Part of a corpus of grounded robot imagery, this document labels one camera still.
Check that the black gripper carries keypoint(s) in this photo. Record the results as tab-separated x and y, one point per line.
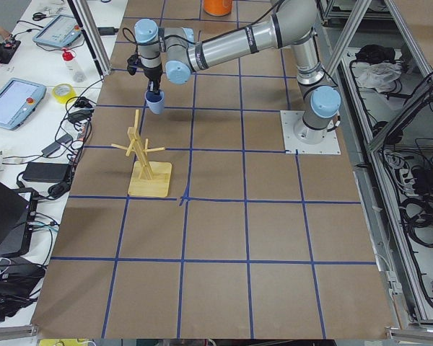
152	73

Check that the light blue plastic cup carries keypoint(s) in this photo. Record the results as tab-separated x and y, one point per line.
155	103

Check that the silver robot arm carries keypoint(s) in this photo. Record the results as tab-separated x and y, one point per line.
173	52

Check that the white squeeze bottle red cap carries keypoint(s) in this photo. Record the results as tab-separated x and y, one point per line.
72	65

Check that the yellow tape roll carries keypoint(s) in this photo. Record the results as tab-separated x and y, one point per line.
64	93

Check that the upper teach pendant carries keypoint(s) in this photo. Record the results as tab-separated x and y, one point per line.
60	32

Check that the teach pendant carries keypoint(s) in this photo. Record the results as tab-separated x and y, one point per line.
60	32
18	99

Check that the black power brick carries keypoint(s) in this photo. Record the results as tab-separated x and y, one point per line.
45	172

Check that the lower teach pendant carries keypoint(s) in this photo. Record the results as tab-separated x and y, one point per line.
18	99

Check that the black laptop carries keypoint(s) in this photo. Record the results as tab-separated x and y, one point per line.
17	212

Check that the white crumpled cloth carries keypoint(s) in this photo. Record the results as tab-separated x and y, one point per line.
381	76

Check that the aluminium frame post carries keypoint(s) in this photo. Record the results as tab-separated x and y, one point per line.
83	16

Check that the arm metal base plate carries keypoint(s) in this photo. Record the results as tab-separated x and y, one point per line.
300	139

